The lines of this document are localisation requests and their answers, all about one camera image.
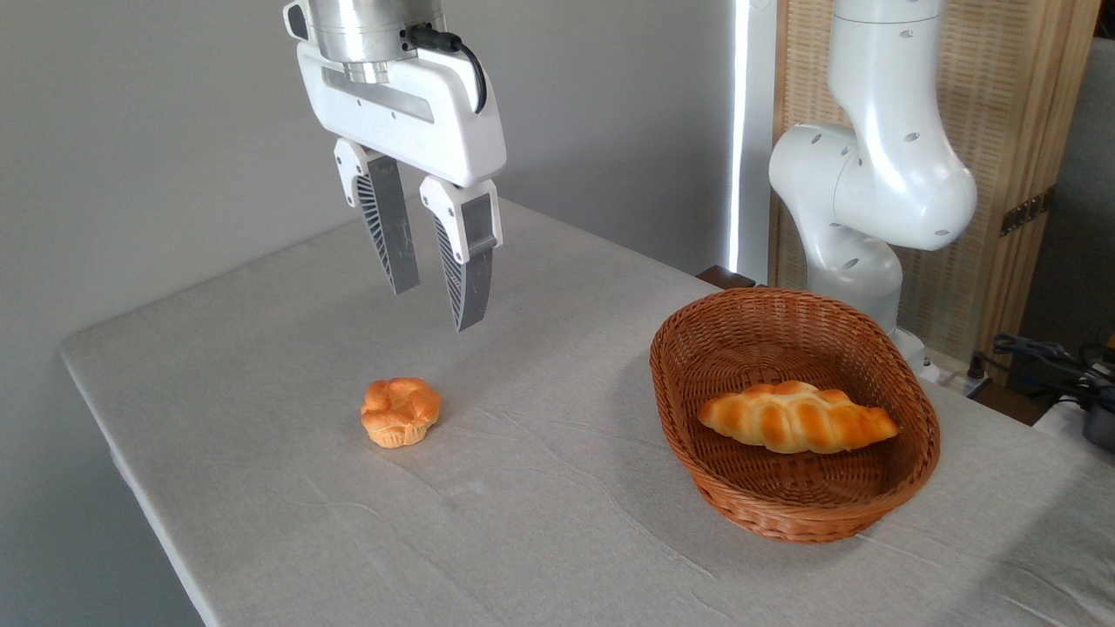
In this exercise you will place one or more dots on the bamboo folding screen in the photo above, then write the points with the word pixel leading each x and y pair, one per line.
pixel 1019 104

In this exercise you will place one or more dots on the white power strip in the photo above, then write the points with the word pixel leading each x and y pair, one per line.
pixel 958 381

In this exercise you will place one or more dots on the brown wicker basket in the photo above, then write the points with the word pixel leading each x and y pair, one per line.
pixel 784 505

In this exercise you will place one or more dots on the round muffin-shaped bread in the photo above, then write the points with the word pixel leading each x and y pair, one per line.
pixel 401 411

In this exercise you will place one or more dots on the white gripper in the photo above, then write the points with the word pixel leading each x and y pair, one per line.
pixel 409 117

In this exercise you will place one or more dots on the long braided bread loaf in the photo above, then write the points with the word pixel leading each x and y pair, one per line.
pixel 797 418

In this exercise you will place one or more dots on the dark metal screen hinge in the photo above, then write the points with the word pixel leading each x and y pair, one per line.
pixel 1028 212

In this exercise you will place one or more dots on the grey tablecloth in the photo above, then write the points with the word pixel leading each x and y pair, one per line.
pixel 523 488

